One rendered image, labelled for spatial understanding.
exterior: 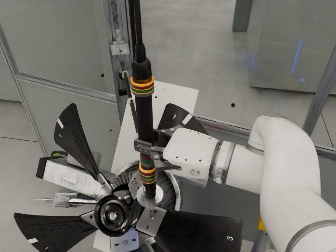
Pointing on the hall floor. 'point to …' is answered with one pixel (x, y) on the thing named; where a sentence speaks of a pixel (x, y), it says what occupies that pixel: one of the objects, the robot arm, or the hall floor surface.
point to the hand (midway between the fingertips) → (147, 140)
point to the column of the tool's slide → (121, 102)
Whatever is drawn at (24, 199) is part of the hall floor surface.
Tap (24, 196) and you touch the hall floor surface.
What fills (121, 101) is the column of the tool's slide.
